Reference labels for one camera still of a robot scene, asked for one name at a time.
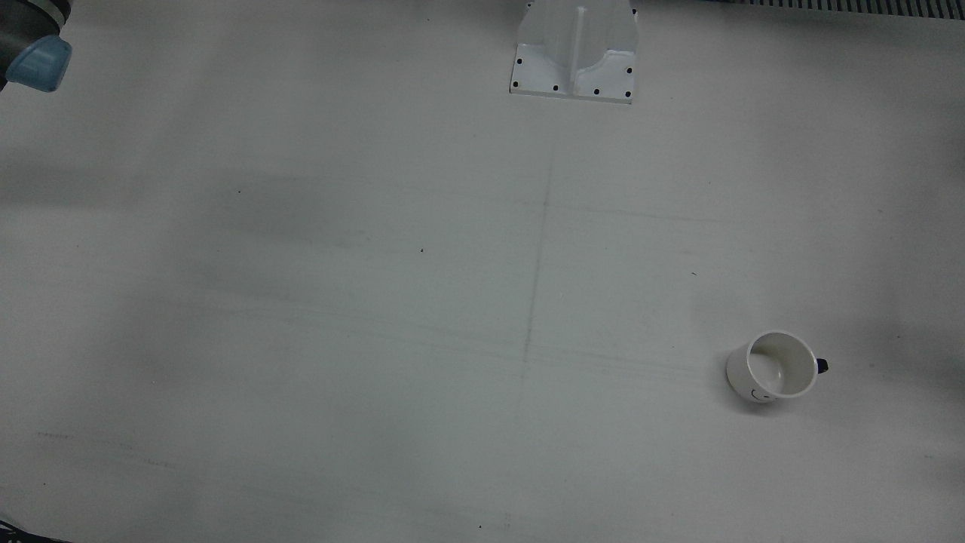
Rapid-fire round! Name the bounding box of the white smiley face cup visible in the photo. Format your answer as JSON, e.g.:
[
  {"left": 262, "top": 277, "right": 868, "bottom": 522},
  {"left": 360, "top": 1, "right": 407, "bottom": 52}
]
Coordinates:
[{"left": 726, "top": 330, "right": 830, "bottom": 404}]

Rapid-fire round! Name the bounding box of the white metal mounting bracket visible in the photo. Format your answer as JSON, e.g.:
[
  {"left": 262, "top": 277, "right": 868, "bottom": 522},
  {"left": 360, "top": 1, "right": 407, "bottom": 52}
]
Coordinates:
[{"left": 510, "top": 0, "right": 639, "bottom": 104}]

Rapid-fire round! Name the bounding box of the black ribbed rail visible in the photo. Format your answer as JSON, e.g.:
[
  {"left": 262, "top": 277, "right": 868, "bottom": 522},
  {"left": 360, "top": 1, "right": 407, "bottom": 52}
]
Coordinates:
[{"left": 743, "top": 0, "right": 965, "bottom": 18}]

